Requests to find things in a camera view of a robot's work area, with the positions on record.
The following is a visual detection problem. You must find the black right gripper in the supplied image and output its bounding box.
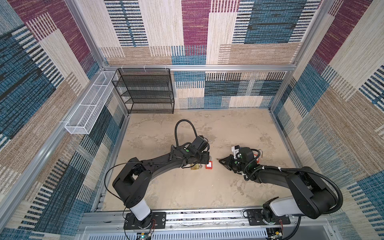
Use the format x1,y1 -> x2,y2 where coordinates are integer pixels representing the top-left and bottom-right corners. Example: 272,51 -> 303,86
218,154 -> 248,173

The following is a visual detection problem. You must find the red padlock with white label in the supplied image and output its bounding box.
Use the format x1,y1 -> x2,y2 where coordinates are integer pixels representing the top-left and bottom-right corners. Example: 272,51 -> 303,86
205,160 -> 213,170

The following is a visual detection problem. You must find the brass padlock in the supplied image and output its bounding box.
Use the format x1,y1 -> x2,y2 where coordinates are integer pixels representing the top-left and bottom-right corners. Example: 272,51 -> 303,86
191,164 -> 203,170

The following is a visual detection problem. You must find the small red padlock with key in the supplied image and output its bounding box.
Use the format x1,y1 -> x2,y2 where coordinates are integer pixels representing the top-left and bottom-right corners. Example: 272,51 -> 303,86
254,150 -> 263,164

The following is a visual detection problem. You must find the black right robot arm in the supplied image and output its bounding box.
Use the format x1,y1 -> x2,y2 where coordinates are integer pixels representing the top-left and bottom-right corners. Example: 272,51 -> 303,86
219,146 -> 344,225

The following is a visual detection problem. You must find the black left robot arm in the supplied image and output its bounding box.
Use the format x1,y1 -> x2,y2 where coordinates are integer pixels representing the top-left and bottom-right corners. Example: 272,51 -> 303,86
113,136 -> 210,225

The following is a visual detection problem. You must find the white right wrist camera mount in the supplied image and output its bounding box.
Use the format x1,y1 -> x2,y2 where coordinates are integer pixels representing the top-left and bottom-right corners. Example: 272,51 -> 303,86
231,145 -> 241,159

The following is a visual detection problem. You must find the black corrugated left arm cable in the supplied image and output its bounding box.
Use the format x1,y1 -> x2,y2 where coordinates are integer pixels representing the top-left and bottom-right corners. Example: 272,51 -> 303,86
174,119 -> 199,148

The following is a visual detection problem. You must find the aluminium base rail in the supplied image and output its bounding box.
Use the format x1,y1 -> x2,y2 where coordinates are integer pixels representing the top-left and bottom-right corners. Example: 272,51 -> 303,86
75,207 -> 341,240

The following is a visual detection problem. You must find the black wire mesh shelf rack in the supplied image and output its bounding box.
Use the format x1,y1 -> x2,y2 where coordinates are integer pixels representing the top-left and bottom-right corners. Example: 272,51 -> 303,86
112,68 -> 175,114

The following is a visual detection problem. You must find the white wire mesh wall basket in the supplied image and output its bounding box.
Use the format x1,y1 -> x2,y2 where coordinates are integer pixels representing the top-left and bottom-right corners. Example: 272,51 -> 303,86
65,72 -> 115,135

